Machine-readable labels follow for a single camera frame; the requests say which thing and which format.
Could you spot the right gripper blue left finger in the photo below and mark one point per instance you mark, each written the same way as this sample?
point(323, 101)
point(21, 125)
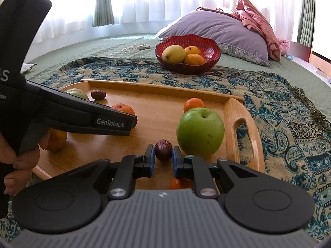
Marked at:
point(131, 168)

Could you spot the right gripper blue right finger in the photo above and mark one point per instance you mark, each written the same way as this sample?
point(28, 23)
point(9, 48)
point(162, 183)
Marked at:
point(196, 169)

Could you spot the partly hidden orange mandarin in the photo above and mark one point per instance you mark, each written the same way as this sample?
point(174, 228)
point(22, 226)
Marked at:
point(181, 183)

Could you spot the small green apple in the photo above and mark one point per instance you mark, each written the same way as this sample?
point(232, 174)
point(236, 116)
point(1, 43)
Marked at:
point(200, 132)

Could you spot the red dried date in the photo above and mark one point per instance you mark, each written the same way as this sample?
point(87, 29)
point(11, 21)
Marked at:
point(98, 94)
point(163, 150)

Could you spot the small orange mandarin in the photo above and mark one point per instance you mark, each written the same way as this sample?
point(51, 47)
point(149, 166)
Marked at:
point(57, 140)

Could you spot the large green apple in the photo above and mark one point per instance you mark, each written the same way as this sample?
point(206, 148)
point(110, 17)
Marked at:
point(78, 93)

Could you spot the large brownish orange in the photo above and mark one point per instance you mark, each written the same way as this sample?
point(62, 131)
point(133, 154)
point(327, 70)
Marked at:
point(125, 109)

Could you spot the person's left hand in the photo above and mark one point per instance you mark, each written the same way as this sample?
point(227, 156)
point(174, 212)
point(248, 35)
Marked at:
point(23, 165)

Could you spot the white paper at bed edge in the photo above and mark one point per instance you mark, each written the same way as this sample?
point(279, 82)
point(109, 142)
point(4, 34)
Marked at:
point(27, 67)

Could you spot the wooden bamboo tray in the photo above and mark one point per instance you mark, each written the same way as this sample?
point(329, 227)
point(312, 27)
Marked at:
point(158, 109)

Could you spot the blue paisley blanket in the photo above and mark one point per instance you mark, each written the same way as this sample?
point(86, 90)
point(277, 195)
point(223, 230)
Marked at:
point(295, 135)

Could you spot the front orange in bowl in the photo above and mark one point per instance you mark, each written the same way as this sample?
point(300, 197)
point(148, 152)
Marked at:
point(194, 59)

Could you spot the orange in bowl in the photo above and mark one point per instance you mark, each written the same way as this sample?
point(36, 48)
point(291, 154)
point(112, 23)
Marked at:
point(194, 59)
point(192, 50)

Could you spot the red ribbed bowl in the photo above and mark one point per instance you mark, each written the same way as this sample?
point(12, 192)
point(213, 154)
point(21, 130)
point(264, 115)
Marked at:
point(209, 50)

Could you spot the back orange in bowl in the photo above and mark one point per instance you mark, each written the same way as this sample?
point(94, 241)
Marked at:
point(192, 50)

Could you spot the left green curtain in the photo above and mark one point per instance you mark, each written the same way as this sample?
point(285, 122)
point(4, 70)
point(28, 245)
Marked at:
point(103, 14)

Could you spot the green curtain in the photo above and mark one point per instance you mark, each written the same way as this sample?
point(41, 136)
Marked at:
point(306, 25)
point(103, 14)

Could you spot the purple pillow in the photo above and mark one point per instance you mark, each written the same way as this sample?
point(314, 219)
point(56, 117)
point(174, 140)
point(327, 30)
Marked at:
point(231, 36)

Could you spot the green quilted bedspread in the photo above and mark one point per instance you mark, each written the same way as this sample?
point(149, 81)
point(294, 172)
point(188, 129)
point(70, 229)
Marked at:
point(143, 46)

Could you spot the pink crumpled cloth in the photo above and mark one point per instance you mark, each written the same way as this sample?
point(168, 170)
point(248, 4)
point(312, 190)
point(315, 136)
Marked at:
point(255, 21)

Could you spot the right green curtain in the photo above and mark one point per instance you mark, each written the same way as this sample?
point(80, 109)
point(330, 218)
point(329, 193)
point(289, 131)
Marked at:
point(306, 25)

